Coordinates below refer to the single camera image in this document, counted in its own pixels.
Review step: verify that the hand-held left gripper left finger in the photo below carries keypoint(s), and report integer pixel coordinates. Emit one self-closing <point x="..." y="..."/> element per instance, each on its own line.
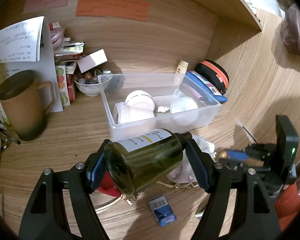
<point x="96" y="166"/>

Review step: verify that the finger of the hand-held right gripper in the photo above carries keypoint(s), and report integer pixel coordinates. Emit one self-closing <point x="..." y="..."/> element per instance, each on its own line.
<point x="231" y="163"/>
<point x="237" y="155"/>

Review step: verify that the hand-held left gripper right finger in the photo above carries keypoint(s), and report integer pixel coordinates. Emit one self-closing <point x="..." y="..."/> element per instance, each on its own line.
<point x="200" y="170"/>

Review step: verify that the red pouch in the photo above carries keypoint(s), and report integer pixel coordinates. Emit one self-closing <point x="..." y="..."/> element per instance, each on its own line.
<point x="107" y="185"/>

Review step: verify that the dark green glass bottle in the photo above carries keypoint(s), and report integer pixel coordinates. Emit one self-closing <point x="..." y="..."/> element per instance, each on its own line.
<point x="145" y="165"/>

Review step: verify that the small blue box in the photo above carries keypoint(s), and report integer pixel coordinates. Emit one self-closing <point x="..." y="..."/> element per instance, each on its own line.
<point x="162" y="211"/>

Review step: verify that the clear plastic storage box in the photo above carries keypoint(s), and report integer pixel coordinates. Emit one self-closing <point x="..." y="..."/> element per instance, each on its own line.
<point x="140" y="130"/>

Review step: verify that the white translucent round jar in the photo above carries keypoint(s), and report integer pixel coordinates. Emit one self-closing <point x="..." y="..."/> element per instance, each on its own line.
<point x="185" y="110"/>

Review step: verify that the person's right forearm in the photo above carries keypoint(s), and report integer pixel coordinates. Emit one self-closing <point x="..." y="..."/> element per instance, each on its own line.
<point x="287" y="200"/>

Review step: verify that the wooden desktop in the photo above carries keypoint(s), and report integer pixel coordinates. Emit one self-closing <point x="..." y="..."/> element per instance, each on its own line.
<point x="64" y="135"/>

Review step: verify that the small gold bell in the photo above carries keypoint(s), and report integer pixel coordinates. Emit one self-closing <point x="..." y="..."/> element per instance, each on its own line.
<point x="221" y="154"/>

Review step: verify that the thin black stick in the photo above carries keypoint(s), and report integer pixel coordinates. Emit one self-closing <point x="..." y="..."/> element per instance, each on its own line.
<point x="247" y="133"/>

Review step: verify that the white cups in bin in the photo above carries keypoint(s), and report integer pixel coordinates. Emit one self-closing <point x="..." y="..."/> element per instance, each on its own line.
<point x="132" y="117"/>

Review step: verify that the small beige shell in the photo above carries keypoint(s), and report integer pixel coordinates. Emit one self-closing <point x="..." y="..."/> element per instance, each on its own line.
<point x="163" y="109"/>

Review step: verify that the white bowl with beads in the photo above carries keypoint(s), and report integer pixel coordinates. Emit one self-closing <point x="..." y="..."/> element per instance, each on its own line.
<point x="92" y="88"/>

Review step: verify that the white round lidded container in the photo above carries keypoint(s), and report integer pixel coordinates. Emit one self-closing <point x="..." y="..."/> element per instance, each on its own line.
<point x="138" y="100"/>

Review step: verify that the blue patchwork zip pouch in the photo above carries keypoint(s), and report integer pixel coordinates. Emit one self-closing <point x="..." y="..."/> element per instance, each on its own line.
<point x="202" y="83"/>

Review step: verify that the black orange zip case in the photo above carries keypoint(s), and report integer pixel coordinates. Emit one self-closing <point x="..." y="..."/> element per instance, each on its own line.
<point x="215" y="71"/>

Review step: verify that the stack of books and packets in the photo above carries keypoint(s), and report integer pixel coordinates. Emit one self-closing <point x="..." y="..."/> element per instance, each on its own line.
<point x="64" y="80"/>

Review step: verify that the brown mug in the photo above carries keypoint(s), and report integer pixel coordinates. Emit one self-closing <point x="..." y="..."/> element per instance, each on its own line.
<point x="22" y="105"/>

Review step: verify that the cream squeeze tube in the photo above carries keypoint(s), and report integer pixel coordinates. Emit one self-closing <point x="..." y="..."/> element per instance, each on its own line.
<point x="181" y="71"/>

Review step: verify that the small white cardboard box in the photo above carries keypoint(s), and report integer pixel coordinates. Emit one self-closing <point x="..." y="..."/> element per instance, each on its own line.
<point x="92" y="61"/>

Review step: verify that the brown round object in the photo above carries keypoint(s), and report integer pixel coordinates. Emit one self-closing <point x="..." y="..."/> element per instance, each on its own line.
<point x="294" y="30"/>

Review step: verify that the white paper sheets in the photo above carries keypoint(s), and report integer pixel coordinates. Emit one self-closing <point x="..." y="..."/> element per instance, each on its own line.
<point x="47" y="60"/>

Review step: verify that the wooden shelf board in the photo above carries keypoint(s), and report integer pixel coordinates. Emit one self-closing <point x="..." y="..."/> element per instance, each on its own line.
<point x="245" y="5"/>

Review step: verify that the white written paper sheet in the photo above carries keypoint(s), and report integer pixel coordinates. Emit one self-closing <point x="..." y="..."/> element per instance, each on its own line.
<point x="19" y="40"/>

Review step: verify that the orange sticky note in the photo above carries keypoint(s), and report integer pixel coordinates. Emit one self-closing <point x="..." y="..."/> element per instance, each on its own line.
<point x="112" y="8"/>

